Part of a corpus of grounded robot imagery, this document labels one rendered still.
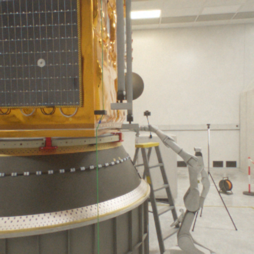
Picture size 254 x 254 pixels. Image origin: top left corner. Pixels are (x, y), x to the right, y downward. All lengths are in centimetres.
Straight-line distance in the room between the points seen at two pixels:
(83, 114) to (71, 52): 39
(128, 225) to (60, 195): 65
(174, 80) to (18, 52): 856
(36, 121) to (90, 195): 67
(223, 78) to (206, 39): 154
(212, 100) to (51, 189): 881
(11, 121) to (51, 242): 85
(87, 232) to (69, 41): 129
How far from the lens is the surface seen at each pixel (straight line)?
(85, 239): 199
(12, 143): 200
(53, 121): 175
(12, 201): 194
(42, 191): 193
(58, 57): 174
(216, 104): 1026
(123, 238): 223
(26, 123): 182
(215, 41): 1063
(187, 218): 301
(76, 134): 171
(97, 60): 177
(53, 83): 172
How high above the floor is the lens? 184
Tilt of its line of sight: 2 degrees down
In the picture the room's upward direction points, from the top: 1 degrees counter-clockwise
